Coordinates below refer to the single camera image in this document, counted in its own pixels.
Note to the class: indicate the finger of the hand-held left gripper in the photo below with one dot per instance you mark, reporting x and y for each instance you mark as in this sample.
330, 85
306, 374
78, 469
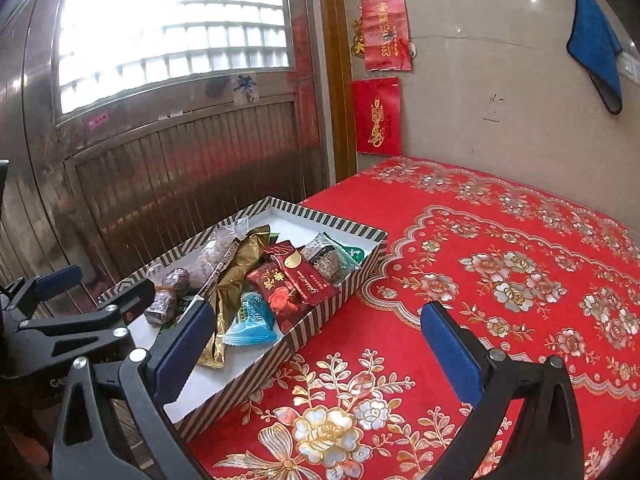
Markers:
100, 315
60, 277

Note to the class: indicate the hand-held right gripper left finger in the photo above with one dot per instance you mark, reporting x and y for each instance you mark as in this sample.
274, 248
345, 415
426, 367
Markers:
185, 350

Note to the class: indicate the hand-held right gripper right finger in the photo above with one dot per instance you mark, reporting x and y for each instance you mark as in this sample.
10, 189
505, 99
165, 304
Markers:
450, 350

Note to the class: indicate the brown date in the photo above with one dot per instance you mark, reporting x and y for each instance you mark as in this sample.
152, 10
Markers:
159, 308
176, 281

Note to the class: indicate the blue and white snack packet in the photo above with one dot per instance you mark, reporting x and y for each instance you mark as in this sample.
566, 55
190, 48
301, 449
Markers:
250, 322

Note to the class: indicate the gold foil snack packet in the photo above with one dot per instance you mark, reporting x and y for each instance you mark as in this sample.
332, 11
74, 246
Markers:
230, 295

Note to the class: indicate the striped cardboard box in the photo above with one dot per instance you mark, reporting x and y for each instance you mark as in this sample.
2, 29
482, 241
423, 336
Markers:
260, 375

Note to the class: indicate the clear zip bag of nuts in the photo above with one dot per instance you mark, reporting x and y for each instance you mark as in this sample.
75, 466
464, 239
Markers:
215, 255

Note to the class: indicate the red packet with gold print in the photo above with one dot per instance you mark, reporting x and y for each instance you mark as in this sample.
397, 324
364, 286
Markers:
280, 300

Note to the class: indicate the green jelly cup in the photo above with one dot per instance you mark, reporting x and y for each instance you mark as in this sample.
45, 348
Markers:
352, 255

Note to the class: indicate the slim dark red packet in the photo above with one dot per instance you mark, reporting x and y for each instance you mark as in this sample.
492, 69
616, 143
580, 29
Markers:
305, 280

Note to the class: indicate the silver checkered snack packet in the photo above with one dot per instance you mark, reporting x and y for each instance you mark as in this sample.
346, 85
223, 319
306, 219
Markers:
322, 260

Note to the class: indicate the red floral tablecloth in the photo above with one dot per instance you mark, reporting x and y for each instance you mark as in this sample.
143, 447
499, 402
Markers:
450, 260

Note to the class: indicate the metal door with glass blocks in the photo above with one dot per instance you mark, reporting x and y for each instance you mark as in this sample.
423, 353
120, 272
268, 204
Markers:
150, 160

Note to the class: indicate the pink door label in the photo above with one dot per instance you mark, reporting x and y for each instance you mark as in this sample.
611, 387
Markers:
96, 121

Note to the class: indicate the red poster with gold figure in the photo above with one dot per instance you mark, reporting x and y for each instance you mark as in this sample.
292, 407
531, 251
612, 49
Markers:
375, 115

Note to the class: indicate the blue and white door sticker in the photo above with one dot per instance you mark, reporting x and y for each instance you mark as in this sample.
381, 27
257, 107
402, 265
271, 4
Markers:
246, 87

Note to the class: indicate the blue towel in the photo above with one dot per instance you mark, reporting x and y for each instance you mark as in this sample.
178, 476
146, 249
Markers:
592, 35

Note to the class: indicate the wooden door frame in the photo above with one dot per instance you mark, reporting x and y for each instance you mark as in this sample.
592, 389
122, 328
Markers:
335, 85

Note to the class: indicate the red wall poster with text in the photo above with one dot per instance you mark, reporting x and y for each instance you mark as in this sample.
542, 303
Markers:
385, 30

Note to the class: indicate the white wall switch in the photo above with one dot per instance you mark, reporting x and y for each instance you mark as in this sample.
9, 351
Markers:
629, 65

